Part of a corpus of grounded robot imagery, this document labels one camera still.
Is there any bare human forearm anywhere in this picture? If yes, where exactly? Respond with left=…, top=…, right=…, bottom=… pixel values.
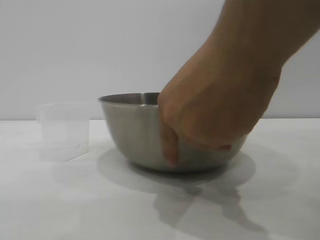
left=216, top=0, right=320, bottom=69

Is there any stainless steel mixing bowl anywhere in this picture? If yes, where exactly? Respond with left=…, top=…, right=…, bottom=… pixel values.
left=97, top=91, right=251, bottom=174

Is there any clear plastic measuring cup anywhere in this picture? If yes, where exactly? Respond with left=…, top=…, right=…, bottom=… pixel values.
left=36, top=101, right=91, bottom=163

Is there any bare human hand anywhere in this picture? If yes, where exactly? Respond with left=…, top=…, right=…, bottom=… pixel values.
left=156, top=21, right=284, bottom=168

